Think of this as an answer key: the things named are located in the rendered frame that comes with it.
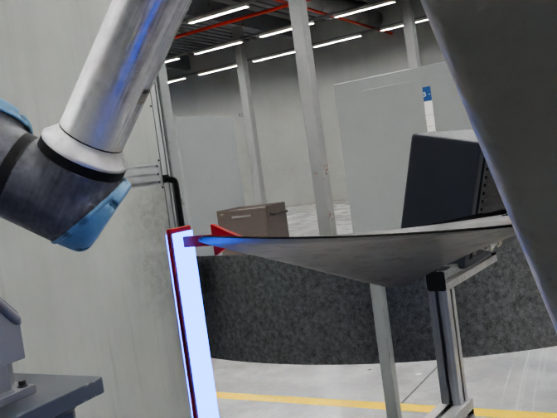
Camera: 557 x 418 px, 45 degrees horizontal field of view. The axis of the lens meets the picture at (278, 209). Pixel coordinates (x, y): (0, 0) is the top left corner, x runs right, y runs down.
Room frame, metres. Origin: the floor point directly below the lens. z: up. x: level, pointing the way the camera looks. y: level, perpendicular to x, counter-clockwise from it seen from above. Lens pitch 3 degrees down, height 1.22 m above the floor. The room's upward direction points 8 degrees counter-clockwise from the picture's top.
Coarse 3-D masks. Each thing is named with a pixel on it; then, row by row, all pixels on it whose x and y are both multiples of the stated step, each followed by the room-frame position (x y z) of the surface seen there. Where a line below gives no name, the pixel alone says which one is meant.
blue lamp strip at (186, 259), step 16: (176, 240) 0.52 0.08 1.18; (176, 256) 0.52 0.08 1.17; (192, 256) 0.53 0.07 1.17; (192, 272) 0.53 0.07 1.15; (192, 288) 0.53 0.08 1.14; (192, 304) 0.53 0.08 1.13; (192, 320) 0.52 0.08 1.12; (192, 336) 0.52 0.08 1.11; (192, 352) 0.52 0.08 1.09; (208, 352) 0.53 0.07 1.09; (192, 368) 0.52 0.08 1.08; (208, 368) 0.53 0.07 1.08; (208, 384) 0.53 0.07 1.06; (208, 400) 0.53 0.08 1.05; (208, 416) 0.53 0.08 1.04
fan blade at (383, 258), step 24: (480, 216) 0.38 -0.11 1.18; (504, 216) 0.34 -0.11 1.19; (216, 240) 0.39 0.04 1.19; (240, 240) 0.38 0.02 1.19; (264, 240) 0.38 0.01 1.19; (288, 240) 0.37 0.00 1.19; (312, 240) 0.37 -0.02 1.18; (336, 240) 0.36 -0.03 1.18; (360, 240) 0.36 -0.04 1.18; (384, 240) 0.39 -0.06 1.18; (408, 240) 0.41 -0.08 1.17; (432, 240) 0.43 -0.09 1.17; (456, 240) 0.44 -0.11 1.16; (480, 240) 0.46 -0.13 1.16; (312, 264) 0.49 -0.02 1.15; (336, 264) 0.49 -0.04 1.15; (360, 264) 0.49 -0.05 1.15; (384, 264) 0.50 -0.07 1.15; (408, 264) 0.50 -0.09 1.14; (432, 264) 0.51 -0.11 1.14
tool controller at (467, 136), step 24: (432, 144) 1.00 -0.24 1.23; (456, 144) 0.98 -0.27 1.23; (408, 168) 1.03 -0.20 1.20; (432, 168) 1.01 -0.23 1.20; (456, 168) 0.99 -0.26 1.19; (480, 168) 0.97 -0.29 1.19; (408, 192) 1.03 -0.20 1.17; (432, 192) 1.01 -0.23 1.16; (456, 192) 0.99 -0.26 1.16; (480, 192) 0.98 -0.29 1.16; (408, 216) 1.03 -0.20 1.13; (432, 216) 1.01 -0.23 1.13; (456, 216) 0.99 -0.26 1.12; (504, 240) 1.13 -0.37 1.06
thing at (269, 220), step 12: (264, 204) 7.66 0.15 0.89; (276, 204) 7.37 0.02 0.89; (228, 216) 7.37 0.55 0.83; (240, 216) 7.28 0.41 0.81; (252, 216) 7.23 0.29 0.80; (264, 216) 7.16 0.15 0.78; (276, 216) 7.33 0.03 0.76; (228, 228) 7.38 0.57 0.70; (240, 228) 7.31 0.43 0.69; (252, 228) 7.24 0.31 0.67; (264, 228) 7.17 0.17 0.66; (276, 228) 7.30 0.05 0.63; (228, 252) 7.40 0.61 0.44; (240, 252) 7.32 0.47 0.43
